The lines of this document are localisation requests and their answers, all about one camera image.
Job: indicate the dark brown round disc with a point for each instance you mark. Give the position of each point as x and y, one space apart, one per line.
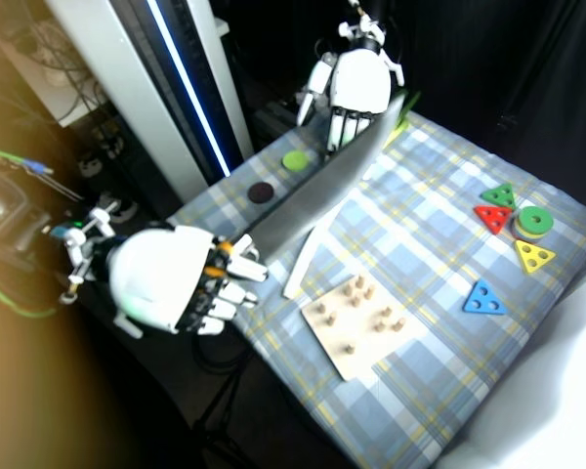
261 192

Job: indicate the white shelf board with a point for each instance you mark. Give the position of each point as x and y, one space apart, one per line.
68 102

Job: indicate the green triangle block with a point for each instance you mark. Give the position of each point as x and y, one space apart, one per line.
500 196

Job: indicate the white pillar with blue light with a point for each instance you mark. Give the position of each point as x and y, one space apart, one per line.
141 98

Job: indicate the wooden peg board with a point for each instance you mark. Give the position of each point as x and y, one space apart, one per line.
361 337

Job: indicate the red triangle block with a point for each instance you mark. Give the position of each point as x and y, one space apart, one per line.
492 217

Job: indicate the blue plaid table cloth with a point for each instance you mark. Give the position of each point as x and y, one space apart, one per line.
449 352

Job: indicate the white robot body cover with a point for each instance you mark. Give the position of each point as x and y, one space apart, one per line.
542 391

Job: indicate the light green round disc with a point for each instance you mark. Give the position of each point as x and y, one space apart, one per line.
295 160

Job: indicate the stack of coloured rings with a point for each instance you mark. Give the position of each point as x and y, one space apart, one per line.
521 234

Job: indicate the toy leek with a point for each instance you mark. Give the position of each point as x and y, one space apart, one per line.
305 259

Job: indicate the yellow triangle block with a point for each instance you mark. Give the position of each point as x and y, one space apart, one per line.
533 256

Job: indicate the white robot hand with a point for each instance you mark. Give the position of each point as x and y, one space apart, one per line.
361 83
151 278

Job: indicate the blue triangle block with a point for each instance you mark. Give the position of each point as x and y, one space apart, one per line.
483 300

